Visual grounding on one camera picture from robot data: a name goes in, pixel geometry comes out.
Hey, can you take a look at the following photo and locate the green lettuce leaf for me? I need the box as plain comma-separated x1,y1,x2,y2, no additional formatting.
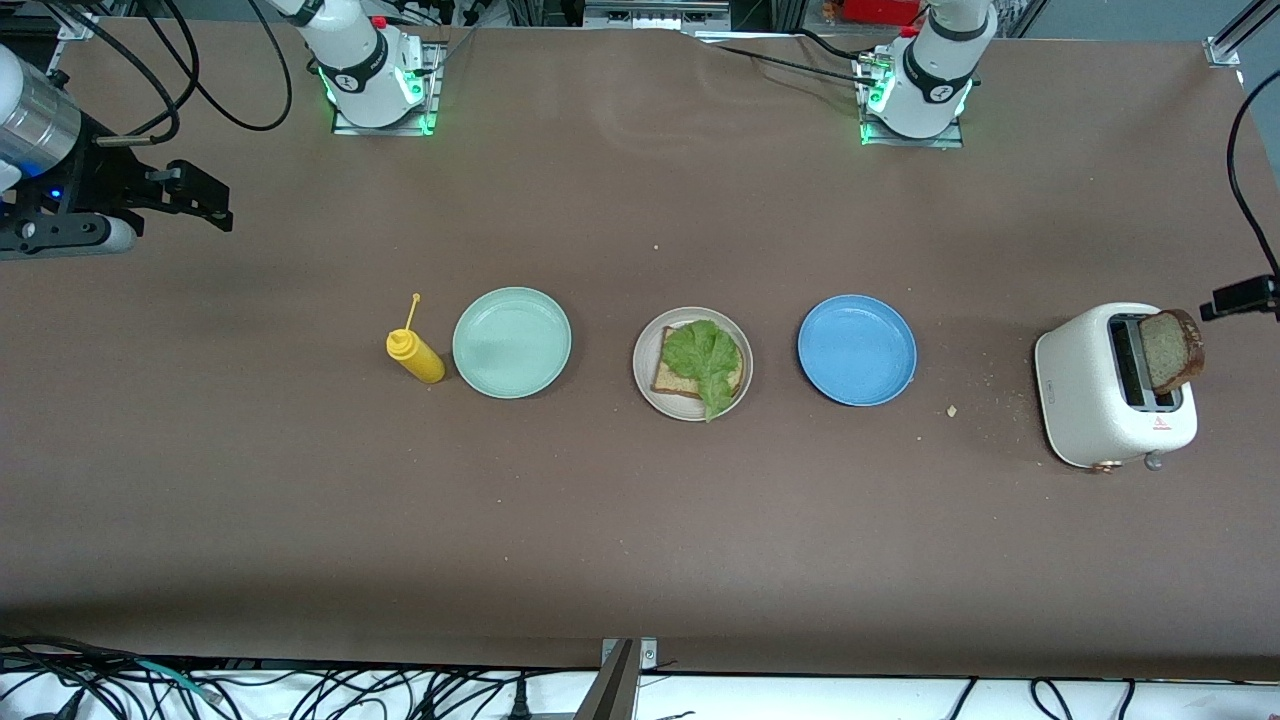
662,319,743,423

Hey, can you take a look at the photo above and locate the yellow squeeze sauce bottle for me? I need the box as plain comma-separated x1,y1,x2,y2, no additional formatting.
386,293,446,385

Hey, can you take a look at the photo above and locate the mint green round plate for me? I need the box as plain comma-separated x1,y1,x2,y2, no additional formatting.
452,287,573,400

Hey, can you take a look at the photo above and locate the white two-slot toaster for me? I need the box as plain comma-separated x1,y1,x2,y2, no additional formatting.
1034,302,1199,473

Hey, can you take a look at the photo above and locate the black base cable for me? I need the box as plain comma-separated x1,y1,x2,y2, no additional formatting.
690,30,886,91

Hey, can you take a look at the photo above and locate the blue round plate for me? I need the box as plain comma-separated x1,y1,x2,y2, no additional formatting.
797,294,918,407

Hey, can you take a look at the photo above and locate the grey metal device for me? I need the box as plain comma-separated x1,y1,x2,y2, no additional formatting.
583,0,731,31

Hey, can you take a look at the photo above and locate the teal floor cable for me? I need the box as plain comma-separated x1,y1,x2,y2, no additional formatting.
128,658,216,698

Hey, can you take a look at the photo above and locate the brown bread slice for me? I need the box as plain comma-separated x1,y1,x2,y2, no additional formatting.
651,325,746,401
1138,308,1207,395

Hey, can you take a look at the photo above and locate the red box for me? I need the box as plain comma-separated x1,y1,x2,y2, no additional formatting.
843,0,923,26

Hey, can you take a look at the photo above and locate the beige round plate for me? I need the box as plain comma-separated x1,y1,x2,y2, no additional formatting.
632,306,754,422

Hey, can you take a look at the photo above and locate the metal table edge bracket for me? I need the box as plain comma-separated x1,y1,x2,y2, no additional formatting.
573,638,659,720

